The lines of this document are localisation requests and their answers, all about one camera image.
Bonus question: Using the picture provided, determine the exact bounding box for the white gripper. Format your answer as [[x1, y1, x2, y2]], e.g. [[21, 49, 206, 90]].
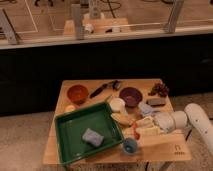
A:
[[136, 113, 174, 136]]

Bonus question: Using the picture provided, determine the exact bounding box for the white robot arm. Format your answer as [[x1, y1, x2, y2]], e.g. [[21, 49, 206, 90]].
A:
[[145, 103, 213, 155]]

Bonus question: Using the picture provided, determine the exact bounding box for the blue plastic cup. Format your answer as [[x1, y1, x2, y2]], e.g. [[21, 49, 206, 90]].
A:
[[122, 137, 138, 155]]

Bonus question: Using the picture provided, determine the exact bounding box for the white cup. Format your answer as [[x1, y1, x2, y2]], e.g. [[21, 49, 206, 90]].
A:
[[109, 98, 126, 113]]

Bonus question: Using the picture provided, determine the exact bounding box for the wooden table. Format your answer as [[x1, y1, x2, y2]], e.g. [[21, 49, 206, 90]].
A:
[[43, 78, 192, 165]]

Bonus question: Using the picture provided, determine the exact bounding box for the light blue crumpled cloth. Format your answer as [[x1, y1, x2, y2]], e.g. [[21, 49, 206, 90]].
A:
[[138, 102, 158, 116]]

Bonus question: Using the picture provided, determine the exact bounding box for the grey rectangular block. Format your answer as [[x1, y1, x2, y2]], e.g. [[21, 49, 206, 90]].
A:
[[147, 98, 166, 106]]

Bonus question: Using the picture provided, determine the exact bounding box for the yellow banana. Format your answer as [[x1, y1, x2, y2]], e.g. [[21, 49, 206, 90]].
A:
[[111, 113, 134, 126]]

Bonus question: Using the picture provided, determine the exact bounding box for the purple bowl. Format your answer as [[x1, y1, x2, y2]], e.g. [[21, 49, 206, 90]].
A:
[[119, 87, 143, 108]]

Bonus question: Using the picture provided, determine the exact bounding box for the dark red grapes bunch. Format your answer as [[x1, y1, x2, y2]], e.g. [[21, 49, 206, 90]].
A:
[[149, 83, 169, 97]]

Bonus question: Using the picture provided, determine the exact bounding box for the grey blue sponge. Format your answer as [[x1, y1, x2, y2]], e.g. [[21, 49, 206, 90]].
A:
[[82, 128, 104, 147]]

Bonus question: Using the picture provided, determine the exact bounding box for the green plastic tray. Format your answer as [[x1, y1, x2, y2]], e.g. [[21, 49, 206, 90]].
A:
[[55, 102, 124, 165]]

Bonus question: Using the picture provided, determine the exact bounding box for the orange bowl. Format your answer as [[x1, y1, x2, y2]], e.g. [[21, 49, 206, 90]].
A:
[[67, 85, 89, 104]]

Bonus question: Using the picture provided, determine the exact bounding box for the small yellow round object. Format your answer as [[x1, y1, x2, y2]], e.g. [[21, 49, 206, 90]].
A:
[[64, 105, 76, 113]]

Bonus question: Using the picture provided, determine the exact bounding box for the black cable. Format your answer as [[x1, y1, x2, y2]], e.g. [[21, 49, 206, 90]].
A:
[[185, 127, 194, 141]]

